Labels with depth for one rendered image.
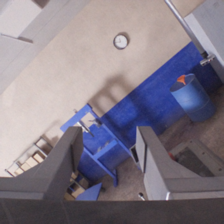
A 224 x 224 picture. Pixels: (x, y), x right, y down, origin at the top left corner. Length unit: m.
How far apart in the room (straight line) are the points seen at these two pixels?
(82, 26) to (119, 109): 2.06
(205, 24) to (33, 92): 3.98
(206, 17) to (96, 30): 2.19
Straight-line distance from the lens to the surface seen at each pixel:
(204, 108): 3.64
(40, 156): 4.34
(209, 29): 3.81
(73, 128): 0.16
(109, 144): 3.64
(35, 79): 4.17
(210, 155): 1.06
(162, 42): 3.96
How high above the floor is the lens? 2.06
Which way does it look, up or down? 12 degrees down
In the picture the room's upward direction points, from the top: 42 degrees counter-clockwise
